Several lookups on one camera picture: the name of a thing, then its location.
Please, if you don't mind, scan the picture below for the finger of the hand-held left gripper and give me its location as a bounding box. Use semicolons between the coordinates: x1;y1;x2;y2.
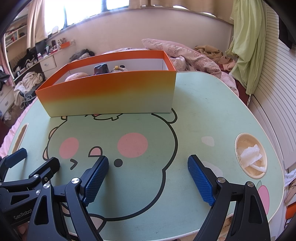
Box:
0;157;61;193
0;148;28;180

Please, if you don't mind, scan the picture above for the window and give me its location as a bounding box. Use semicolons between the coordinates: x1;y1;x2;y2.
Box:
44;0;130;30

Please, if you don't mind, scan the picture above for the crumpled white tissue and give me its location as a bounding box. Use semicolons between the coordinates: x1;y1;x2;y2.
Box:
239;144;266;173

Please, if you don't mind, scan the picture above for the black clothes pile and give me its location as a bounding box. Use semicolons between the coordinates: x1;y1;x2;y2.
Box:
0;70;11;92

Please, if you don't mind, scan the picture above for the pink bedsheet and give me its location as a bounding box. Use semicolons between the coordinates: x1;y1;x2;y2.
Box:
0;102;37;158

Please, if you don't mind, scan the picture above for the black red pouch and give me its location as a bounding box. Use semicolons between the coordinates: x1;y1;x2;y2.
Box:
94;63;110;76

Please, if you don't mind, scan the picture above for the panda keychain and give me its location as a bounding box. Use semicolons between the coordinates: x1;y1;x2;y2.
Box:
110;65;129;73

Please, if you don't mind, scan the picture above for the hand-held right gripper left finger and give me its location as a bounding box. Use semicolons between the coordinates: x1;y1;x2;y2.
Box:
27;156;110;241

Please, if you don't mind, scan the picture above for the beige curtain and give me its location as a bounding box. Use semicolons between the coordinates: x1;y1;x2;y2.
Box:
26;0;49;49

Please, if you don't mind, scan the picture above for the dark grey clothing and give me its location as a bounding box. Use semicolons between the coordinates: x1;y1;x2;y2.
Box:
69;49;96;62

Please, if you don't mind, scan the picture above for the orange bag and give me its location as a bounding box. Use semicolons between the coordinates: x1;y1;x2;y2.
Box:
285;205;296;219

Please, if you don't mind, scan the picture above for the white drawer cabinet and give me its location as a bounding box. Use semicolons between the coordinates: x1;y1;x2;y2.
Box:
0;86;15;114

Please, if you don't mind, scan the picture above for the hanging black clothing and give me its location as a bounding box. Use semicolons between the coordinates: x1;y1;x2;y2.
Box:
279;16;296;50

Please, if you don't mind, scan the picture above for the light clothes heap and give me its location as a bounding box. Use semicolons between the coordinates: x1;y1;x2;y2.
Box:
283;168;296;204

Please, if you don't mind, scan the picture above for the white slatted wardrobe door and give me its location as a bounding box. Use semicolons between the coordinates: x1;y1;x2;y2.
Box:
247;5;296;169

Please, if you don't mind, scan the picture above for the black monitor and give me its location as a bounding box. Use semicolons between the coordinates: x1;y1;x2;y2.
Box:
35;39;47;56

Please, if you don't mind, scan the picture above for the white drawer desk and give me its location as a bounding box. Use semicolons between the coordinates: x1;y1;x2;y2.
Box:
14;43;77;80

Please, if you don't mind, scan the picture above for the white clothes pile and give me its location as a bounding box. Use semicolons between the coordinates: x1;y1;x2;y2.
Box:
13;71;45;105

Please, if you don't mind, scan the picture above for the green cartoon desktop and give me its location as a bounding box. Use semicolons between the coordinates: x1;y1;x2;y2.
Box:
5;71;285;241

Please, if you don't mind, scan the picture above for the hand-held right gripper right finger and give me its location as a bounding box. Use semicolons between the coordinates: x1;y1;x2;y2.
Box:
188;155;271;241

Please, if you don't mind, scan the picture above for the white bookshelf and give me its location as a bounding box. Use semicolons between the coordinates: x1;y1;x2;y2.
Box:
3;14;29;49

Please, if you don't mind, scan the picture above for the hanging green cloth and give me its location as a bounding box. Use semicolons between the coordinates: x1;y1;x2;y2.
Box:
225;0;269;95

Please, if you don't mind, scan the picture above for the pink floral quilt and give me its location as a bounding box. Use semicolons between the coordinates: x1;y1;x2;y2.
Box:
99;38;240;98

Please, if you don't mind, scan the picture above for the beige clothing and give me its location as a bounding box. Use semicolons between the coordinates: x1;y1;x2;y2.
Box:
194;45;237;72

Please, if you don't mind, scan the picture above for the orange gradient cardboard box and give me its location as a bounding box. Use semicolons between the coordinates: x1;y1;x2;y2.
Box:
35;50;177;118

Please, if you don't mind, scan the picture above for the peach round plush toy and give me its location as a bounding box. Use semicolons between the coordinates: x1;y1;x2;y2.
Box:
65;72;88;81

